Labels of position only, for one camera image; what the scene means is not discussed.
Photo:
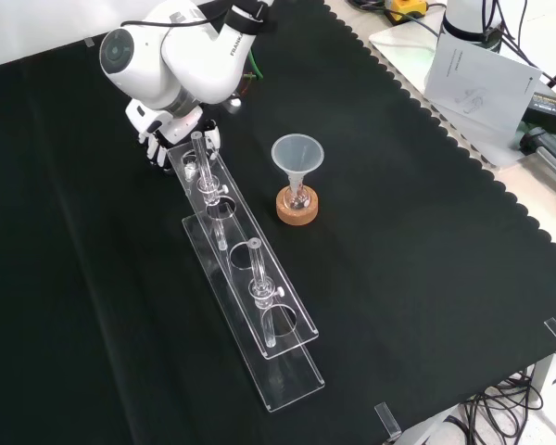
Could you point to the yellow stop button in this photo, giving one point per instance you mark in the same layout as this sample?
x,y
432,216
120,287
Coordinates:
x,y
405,7

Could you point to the small round-bottom glass flask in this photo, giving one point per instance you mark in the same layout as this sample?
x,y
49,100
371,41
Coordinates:
x,y
296,200

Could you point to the grey tape piece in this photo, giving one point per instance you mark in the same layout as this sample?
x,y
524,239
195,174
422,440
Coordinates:
x,y
89,42

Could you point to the black bench cloth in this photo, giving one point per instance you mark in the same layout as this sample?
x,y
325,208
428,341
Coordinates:
x,y
398,255

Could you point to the white paper booklet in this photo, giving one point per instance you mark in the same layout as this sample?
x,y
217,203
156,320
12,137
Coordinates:
x,y
482,83

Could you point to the translucent plastic funnel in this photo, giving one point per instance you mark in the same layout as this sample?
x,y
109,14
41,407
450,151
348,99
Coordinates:
x,y
297,155

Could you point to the grey bench leg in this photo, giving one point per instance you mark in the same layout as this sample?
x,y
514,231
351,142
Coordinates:
x,y
546,380

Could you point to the black power adapter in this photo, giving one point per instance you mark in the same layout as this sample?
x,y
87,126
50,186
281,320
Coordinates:
x,y
551,110

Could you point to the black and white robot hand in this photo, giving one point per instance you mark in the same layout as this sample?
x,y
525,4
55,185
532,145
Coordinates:
x,y
176,123

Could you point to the pale board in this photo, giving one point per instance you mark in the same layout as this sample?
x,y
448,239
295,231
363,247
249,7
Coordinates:
x,y
403,51

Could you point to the small clear glass weighing funnel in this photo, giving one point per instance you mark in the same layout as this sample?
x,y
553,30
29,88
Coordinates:
x,y
190,168

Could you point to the clear acrylic funnel stand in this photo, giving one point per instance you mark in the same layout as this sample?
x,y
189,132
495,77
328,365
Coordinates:
x,y
292,380

